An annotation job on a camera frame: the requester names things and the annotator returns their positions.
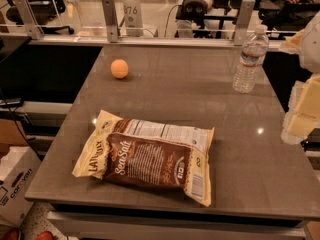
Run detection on left metal bracket post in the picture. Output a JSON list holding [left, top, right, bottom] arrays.
[[13, 0, 44, 40]]

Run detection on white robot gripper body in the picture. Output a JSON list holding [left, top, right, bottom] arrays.
[[299, 11, 320, 73]]

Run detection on black office chair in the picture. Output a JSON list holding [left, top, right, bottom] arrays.
[[6, 0, 74, 34]]

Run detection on clear plastic water bottle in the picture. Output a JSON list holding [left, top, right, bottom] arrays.
[[233, 25, 269, 93]]

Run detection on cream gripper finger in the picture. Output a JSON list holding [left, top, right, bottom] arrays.
[[281, 74, 320, 145], [279, 30, 304, 54]]

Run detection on right metal bracket post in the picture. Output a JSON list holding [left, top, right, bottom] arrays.
[[233, 0, 255, 46]]

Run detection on brown sea salt chip bag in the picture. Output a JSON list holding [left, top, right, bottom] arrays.
[[73, 111, 214, 206]]

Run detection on red object on floor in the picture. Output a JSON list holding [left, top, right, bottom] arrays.
[[35, 231, 55, 240]]

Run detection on middle metal bracket post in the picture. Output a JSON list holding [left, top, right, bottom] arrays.
[[101, 0, 119, 43]]

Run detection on metal bracket post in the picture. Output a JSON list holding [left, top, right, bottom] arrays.
[[101, 0, 119, 43], [13, 0, 44, 40], [233, 0, 255, 46]]

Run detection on white numbered pillar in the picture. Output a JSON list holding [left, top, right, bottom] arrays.
[[122, 0, 143, 37]]

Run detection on orange ball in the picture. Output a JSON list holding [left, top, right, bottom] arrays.
[[110, 59, 129, 79]]

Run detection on black cable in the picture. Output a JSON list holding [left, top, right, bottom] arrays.
[[0, 87, 43, 162]]

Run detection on white cardboard box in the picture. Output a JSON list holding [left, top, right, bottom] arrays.
[[0, 147, 41, 227]]

